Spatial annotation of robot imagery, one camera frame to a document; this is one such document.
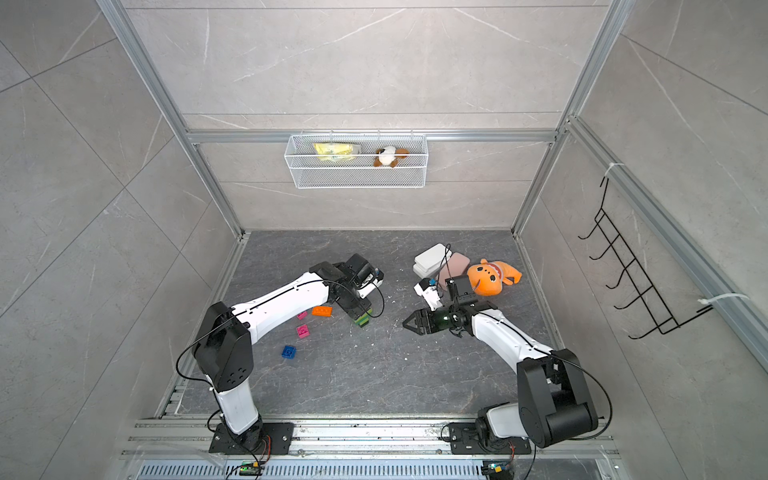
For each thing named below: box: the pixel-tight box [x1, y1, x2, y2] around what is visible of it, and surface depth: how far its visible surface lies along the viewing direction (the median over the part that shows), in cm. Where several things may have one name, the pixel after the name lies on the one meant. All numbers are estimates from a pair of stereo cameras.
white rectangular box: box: [413, 243, 453, 279], surface depth 107 cm
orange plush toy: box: [467, 259, 522, 297], surface depth 98 cm
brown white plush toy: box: [373, 146, 410, 168], surface depth 89 cm
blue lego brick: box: [281, 345, 297, 359], surface depth 89 cm
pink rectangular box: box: [438, 252, 471, 291], surface depth 109 cm
